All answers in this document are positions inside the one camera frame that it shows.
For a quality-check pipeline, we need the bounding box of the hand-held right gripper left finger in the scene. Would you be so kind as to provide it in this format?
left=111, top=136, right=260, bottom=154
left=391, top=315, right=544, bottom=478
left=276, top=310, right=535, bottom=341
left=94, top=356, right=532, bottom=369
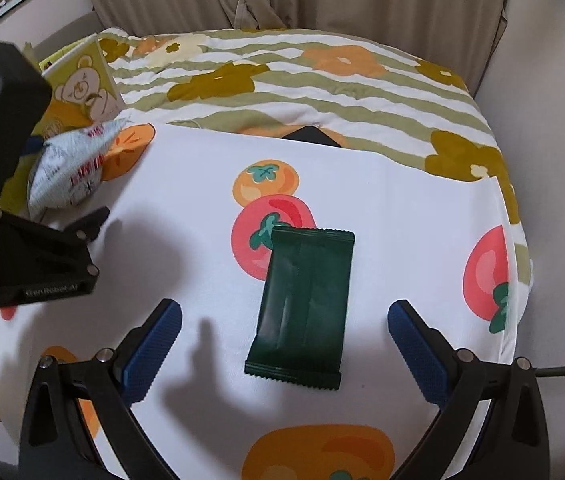
left=18, top=298, right=183, bottom=480

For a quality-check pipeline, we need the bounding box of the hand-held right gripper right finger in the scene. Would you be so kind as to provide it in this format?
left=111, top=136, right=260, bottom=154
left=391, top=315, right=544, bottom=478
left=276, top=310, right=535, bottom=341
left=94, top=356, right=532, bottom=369
left=387, top=299, right=550, bottom=480

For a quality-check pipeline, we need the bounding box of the silver red snack packet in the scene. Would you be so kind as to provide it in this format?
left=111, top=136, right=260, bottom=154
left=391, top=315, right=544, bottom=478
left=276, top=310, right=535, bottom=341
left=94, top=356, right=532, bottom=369
left=27, top=119, right=132, bottom=209

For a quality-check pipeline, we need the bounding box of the yellow bear snack bag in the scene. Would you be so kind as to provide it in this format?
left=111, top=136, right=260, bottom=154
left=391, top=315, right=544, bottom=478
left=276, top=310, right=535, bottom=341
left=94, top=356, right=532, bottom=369
left=0, top=34, right=126, bottom=216

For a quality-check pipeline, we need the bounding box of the dark green snack packet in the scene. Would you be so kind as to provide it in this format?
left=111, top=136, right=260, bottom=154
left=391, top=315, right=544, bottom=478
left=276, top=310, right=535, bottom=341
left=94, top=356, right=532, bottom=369
left=244, top=225, right=355, bottom=391

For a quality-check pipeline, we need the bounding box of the grey padded headboard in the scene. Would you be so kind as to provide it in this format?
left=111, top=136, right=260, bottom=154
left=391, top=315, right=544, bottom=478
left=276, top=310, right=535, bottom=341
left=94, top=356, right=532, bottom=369
left=22, top=12, right=99, bottom=61

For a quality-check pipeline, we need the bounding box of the white fruit-print cloth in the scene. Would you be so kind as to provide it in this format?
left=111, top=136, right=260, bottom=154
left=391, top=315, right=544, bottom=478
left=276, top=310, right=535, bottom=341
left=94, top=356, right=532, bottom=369
left=0, top=122, right=530, bottom=480

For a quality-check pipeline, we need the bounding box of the black phone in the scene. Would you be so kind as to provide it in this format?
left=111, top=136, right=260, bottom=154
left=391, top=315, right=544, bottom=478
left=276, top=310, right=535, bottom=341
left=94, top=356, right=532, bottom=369
left=280, top=125, right=342, bottom=149

